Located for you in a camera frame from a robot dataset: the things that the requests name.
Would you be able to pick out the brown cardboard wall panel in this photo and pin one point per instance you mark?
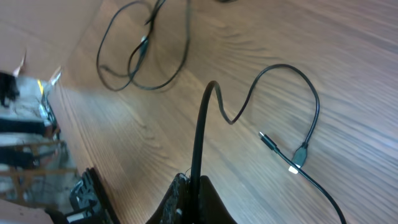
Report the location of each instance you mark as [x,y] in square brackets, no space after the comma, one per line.
[44,32]

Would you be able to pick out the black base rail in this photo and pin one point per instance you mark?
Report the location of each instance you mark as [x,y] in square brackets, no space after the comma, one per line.
[89,202]

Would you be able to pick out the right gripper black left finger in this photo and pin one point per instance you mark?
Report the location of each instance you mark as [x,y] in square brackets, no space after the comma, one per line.
[173,204]

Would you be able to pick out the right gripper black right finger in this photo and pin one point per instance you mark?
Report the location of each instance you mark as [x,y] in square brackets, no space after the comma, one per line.
[211,209]

